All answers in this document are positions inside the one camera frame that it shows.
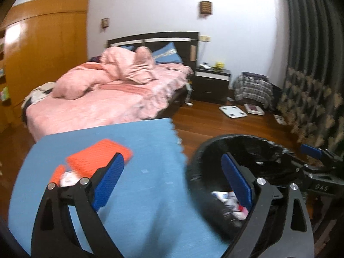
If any blue mat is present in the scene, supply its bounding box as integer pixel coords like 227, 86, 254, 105
8, 118, 232, 258

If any plaid cloth on chair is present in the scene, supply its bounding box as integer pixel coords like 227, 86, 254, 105
233, 72, 275, 111

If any pile of clothes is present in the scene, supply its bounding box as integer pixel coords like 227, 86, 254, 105
25, 82, 59, 106

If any white plastic bag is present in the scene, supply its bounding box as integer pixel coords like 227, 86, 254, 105
60, 170, 81, 188

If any large orange foam net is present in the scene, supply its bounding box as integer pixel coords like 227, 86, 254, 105
66, 139, 133, 178

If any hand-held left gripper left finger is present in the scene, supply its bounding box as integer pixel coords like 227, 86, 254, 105
31, 153, 125, 258

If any white booklet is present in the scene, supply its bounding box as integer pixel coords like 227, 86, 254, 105
273, 114, 288, 126

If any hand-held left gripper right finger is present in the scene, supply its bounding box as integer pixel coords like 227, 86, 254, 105
221, 152, 315, 258

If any large wall lamp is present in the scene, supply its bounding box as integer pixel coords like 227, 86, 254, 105
199, 0, 212, 17

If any dark wooden headboard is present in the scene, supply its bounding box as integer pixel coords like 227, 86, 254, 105
107, 32, 200, 68

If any large blue pillow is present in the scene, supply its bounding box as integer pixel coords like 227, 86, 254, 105
152, 42, 184, 65

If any white bathroom scale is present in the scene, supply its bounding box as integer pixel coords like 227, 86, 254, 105
219, 105, 248, 119

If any pink duvet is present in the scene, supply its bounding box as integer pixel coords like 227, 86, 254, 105
52, 46, 160, 100

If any floral curtain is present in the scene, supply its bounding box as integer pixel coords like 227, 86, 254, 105
277, 0, 344, 155

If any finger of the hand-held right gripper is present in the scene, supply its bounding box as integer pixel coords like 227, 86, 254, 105
300, 144, 340, 165
279, 153, 309, 177

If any pink bathroom scale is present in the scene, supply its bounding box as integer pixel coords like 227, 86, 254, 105
243, 103, 265, 116

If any wooden wardrobe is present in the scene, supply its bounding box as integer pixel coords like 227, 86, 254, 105
0, 0, 89, 133

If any bed with pink sheet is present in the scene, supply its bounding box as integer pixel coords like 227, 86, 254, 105
21, 59, 194, 143

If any black trash bin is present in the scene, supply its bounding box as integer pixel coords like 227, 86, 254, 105
185, 134, 305, 248

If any dark nightstand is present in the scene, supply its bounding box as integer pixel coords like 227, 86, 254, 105
192, 67, 232, 105

